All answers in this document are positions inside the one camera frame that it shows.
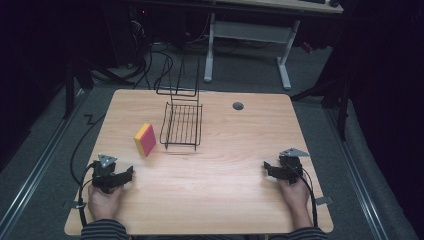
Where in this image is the white-legged desk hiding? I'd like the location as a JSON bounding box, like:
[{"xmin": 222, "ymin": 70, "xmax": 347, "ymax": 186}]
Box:
[{"xmin": 202, "ymin": 0, "xmax": 345, "ymax": 92}]

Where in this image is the black wire rack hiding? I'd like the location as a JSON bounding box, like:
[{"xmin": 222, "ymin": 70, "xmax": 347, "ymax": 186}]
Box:
[{"xmin": 155, "ymin": 55, "xmax": 204, "ymax": 153}]

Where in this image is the bundle of black cables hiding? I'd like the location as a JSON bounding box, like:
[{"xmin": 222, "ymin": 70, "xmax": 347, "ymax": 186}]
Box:
[{"xmin": 128, "ymin": 9, "xmax": 176, "ymax": 91}]

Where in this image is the person's left striped sleeve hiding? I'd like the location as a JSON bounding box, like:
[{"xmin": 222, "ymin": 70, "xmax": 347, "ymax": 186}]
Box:
[{"xmin": 79, "ymin": 218, "xmax": 130, "ymax": 240}]

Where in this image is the black metal stand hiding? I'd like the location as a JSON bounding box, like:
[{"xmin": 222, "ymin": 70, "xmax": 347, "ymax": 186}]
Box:
[
  {"xmin": 62, "ymin": 56, "xmax": 134, "ymax": 120},
  {"xmin": 289, "ymin": 76, "xmax": 353, "ymax": 142}
]

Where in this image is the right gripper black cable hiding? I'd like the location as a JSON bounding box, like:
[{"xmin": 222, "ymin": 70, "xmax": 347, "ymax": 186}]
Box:
[{"xmin": 293, "ymin": 165, "xmax": 320, "ymax": 229}]

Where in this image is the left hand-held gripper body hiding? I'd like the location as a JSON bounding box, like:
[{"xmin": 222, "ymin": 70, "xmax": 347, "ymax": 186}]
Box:
[{"xmin": 90, "ymin": 153, "xmax": 119, "ymax": 195}]

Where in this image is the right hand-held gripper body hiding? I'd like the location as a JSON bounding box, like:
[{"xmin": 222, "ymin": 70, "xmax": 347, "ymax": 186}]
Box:
[{"xmin": 278, "ymin": 147, "xmax": 311, "ymax": 185}]

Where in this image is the black cable on floor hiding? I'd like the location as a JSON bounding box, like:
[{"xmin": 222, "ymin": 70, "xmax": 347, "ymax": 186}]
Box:
[{"xmin": 69, "ymin": 113, "xmax": 107, "ymax": 188}]

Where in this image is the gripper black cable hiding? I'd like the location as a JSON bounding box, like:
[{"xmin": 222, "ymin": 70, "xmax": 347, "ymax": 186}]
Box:
[
  {"xmin": 293, "ymin": 165, "xmax": 320, "ymax": 229},
  {"xmin": 77, "ymin": 162, "xmax": 98, "ymax": 228}
]

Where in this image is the person's striped sleeve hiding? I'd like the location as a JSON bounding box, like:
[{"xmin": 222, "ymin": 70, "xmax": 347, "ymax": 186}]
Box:
[
  {"xmin": 79, "ymin": 218, "xmax": 130, "ymax": 240},
  {"xmin": 269, "ymin": 226, "xmax": 330, "ymax": 240}
]

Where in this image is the person's right striped sleeve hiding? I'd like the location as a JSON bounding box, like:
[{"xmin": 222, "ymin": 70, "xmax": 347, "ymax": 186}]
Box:
[{"xmin": 269, "ymin": 226, "xmax": 330, "ymax": 240}]

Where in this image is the person's right hand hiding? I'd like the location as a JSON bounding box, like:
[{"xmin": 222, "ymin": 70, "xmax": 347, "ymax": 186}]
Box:
[{"xmin": 277, "ymin": 179, "xmax": 313, "ymax": 218}]

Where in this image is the person's left hand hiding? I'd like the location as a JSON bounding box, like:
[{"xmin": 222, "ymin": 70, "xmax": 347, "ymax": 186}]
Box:
[{"xmin": 87, "ymin": 183, "xmax": 125, "ymax": 222}]

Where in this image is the metal floor rail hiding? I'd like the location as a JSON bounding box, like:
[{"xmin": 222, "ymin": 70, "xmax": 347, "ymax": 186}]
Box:
[
  {"xmin": 324, "ymin": 106, "xmax": 391, "ymax": 240},
  {"xmin": 0, "ymin": 89, "xmax": 88, "ymax": 234}
]

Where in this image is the yellow and pink sponge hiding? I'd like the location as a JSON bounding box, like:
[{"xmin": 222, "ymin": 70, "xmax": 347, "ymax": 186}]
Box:
[{"xmin": 133, "ymin": 122, "xmax": 158, "ymax": 158}]

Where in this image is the grey table bracket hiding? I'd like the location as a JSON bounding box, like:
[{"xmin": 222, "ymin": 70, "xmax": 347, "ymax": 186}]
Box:
[{"xmin": 314, "ymin": 195, "xmax": 335, "ymax": 206}]

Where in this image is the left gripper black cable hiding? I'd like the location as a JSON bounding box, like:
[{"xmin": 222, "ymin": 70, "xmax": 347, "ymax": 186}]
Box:
[{"xmin": 77, "ymin": 162, "xmax": 98, "ymax": 228}]

